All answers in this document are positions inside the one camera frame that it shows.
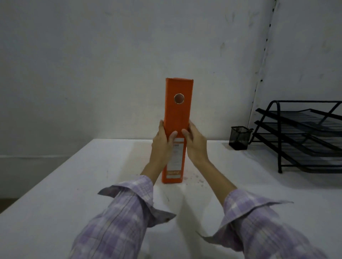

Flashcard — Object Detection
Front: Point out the black mesh document tray rack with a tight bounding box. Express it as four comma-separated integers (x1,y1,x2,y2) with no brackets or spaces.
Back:
249,100,342,174

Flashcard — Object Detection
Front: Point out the person's left hand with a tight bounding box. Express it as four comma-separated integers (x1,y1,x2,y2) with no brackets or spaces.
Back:
149,120,178,170

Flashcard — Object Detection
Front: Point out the person's right hand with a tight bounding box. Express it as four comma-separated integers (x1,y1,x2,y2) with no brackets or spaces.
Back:
181,120,210,169

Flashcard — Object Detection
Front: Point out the person's right forearm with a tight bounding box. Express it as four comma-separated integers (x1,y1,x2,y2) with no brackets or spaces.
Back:
193,159,328,259

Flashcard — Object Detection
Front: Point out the black mesh pen holder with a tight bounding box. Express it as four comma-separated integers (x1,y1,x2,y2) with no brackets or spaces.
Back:
229,126,254,150

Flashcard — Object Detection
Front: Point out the wall shelving rail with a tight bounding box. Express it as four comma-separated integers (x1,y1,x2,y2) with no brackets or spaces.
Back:
248,0,278,128

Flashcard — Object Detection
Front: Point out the person's left forearm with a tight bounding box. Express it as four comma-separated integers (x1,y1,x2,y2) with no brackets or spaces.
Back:
68,162,177,259

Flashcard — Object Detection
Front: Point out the orange lever arch binder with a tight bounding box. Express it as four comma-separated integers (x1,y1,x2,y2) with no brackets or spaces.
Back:
161,78,193,184

